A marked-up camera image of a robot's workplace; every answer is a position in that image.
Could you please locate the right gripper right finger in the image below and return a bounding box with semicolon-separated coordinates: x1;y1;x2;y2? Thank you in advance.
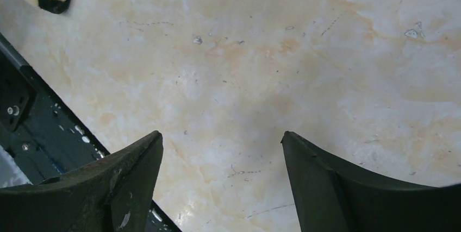
281;131;460;231

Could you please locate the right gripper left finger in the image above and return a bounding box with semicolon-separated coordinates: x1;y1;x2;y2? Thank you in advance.
1;131;163;231

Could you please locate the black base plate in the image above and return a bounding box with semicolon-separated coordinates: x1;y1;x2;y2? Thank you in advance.
1;37;178;231

